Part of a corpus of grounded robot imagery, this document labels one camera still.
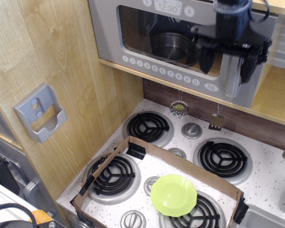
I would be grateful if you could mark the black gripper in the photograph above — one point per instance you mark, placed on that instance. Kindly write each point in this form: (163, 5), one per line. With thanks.
(232, 34)

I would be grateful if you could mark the grey toy microwave door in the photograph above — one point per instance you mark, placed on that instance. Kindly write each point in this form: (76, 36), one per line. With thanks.
(123, 28)

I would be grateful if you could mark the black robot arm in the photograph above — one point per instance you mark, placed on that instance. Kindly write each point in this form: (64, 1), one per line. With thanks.
(232, 6)

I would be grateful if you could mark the steel pot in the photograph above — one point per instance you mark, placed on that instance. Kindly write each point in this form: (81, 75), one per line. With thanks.
(173, 48)

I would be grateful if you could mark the hanging small spatula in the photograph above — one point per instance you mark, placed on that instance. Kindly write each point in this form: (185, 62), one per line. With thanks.
(217, 120)

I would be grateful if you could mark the hanging round strainer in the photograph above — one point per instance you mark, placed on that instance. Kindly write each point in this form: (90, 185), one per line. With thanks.
(179, 107)

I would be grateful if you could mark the grey back stove knob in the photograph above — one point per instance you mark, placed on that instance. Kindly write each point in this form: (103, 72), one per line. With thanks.
(191, 131)

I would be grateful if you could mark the grey stove knob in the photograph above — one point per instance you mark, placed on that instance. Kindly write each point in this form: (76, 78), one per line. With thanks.
(133, 219)
(191, 131)
(149, 183)
(178, 152)

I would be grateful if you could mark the back right black burner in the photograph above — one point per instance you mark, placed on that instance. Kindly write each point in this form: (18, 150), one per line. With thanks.
(222, 158)

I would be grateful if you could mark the black burner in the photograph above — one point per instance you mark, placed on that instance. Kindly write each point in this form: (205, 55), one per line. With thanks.
(222, 158)
(203, 215)
(116, 177)
(148, 126)

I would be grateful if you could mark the back left black burner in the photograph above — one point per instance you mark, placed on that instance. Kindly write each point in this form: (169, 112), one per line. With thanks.
(148, 126)

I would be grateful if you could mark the grey middle stove knob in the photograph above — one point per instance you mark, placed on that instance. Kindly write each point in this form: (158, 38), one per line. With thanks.
(178, 152)

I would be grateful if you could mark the green plastic plate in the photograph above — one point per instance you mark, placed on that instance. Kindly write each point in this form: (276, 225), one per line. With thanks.
(173, 195)

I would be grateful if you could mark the grey centre stove knob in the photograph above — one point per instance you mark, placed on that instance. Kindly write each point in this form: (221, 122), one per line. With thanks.
(149, 183)

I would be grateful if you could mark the front right black burner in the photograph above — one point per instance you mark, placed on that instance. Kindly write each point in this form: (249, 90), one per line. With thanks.
(203, 215)

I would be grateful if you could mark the grey sink basin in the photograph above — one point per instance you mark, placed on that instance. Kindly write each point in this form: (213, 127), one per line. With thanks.
(258, 218)

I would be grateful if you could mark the front left black burner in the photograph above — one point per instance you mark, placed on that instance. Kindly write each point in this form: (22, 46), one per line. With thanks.
(116, 177)

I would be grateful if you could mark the grey front stove knob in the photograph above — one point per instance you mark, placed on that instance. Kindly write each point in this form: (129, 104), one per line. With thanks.
(133, 219)

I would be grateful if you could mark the orange tape piece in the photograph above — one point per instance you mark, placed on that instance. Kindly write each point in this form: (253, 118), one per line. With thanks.
(41, 217)

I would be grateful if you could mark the cardboard tray wall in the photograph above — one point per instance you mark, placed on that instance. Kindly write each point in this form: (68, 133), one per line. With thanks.
(140, 185)

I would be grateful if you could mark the grey wall holder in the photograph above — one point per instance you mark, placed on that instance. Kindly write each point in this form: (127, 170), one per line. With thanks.
(34, 106)

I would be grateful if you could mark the grey oven door handle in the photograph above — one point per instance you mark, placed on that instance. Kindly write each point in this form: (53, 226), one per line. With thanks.
(32, 194)

